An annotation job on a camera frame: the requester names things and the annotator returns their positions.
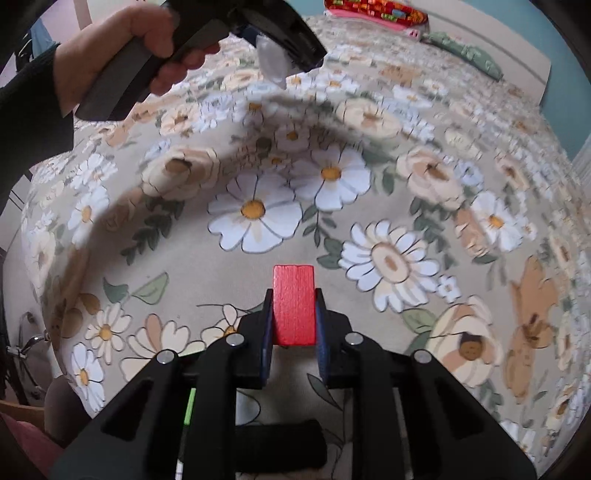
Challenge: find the person's left forearm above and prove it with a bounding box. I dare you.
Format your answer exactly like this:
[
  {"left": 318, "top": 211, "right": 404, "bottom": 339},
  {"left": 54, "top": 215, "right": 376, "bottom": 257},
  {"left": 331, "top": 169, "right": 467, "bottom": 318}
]
[{"left": 0, "top": 41, "right": 77, "bottom": 208}]

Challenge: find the green floral pillow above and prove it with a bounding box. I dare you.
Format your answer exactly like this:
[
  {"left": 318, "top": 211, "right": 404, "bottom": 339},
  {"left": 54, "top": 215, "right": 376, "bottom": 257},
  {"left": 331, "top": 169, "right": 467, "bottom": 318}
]
[{"left": 422, "top": 31, "right": 504, "bottom": 81}]

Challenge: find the blue hanging cloth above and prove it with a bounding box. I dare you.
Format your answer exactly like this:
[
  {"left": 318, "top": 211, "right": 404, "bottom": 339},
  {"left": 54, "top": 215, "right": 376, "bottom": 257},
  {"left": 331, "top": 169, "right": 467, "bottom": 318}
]
[{"left": 30, "top": 18, "right": 61, "bottom": 51}]

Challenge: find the white bed frame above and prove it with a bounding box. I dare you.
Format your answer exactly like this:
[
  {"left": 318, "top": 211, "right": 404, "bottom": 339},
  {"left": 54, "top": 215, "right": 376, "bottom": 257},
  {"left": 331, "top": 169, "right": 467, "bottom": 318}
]
[{"left": 406, "top": 0, "right": 552, "bottom": 107}]

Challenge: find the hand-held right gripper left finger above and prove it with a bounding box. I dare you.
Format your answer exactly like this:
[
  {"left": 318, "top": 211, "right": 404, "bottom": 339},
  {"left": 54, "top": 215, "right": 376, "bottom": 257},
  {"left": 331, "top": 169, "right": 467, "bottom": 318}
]
[{"left": 48, "top": 288, "right": 278, "bottom": 480}]

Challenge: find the white paper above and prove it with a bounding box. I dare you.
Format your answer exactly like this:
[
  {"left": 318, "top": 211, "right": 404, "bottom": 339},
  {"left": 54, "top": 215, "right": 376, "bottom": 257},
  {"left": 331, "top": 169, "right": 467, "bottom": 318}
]
[{"left": 255, "top": 36, "right": 298, "bottom": 90}]

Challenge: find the pink quilted garment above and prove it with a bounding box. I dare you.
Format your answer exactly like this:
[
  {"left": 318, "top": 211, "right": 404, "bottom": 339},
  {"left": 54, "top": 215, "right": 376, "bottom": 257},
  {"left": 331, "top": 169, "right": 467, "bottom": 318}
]
[{"left": 0, "top": 411, "right": 65, "bottom": 480}]

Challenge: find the red printed pillow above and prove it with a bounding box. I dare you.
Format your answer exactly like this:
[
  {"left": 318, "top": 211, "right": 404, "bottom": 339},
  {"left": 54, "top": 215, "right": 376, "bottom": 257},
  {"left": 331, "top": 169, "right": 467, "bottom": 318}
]
[{"left": 323, "top": 0, "right": 429, "bottom": 26}]

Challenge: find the floral printed blanket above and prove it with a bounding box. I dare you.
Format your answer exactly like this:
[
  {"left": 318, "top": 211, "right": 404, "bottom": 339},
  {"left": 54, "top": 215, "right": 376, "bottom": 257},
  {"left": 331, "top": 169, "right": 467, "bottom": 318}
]
[{"left": 18, "top": 14, "right": 591, "bottom": 480}]

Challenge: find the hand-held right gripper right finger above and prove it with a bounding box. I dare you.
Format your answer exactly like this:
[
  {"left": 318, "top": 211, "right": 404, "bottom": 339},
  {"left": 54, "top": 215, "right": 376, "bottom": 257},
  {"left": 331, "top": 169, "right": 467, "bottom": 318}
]
[{"left": 314, "top": 288, "right": 541, "bottom": 480}]

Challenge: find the red block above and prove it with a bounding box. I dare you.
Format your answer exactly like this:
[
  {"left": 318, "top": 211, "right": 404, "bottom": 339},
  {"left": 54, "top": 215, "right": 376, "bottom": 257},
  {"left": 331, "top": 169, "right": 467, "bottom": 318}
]
[{"left": 272, "top": 264, "right": 317, "bottom": 348}]

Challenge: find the person's left hand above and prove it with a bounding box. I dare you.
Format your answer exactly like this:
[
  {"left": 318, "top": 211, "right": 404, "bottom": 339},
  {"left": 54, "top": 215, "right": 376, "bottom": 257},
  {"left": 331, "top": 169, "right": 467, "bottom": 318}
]
[{"left": 58, "top": 7, "right": 222, "bottom": 118}]

